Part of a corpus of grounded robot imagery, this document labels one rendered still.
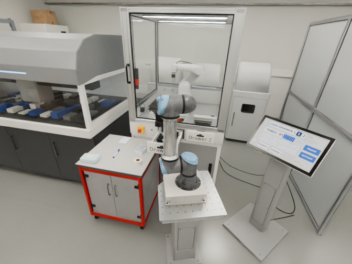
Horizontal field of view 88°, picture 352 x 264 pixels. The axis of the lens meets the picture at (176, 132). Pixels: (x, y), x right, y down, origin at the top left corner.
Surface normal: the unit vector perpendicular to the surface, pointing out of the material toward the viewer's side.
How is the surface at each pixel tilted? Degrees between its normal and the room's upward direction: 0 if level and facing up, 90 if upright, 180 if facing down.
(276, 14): 90
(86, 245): 0
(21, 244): 0
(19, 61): 69
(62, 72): 90
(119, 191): 90
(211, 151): 90
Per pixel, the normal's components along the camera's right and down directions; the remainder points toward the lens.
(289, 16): -0.21, 0.44
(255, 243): 0.00, -0.88
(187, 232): 0.13, 0.46
